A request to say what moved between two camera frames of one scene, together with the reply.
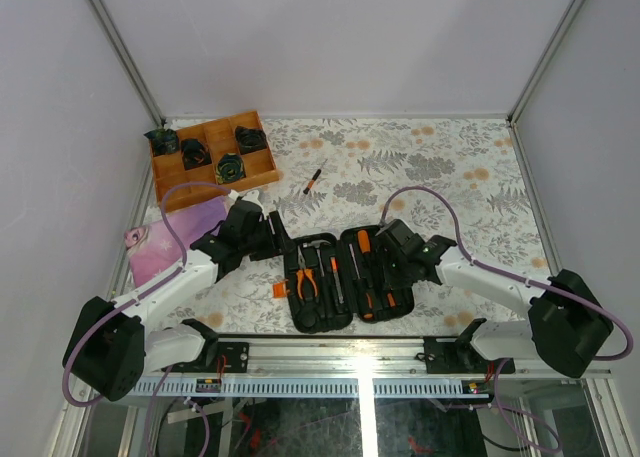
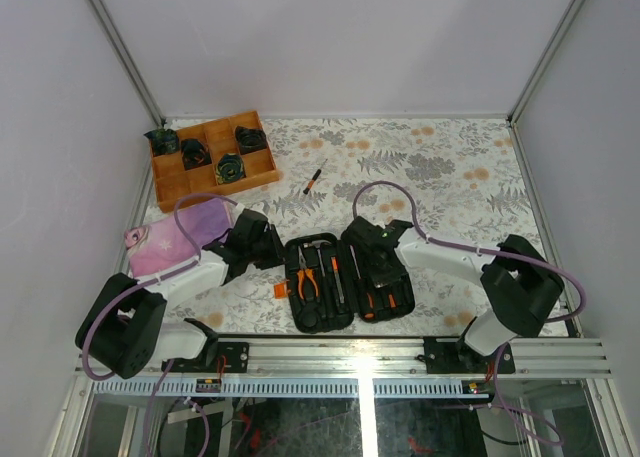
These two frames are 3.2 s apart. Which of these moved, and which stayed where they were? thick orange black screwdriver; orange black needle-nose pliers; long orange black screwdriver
Moved: long orange black screwdriver
Stayed: orange black needle-nose pliers; thick orange black screwdriver
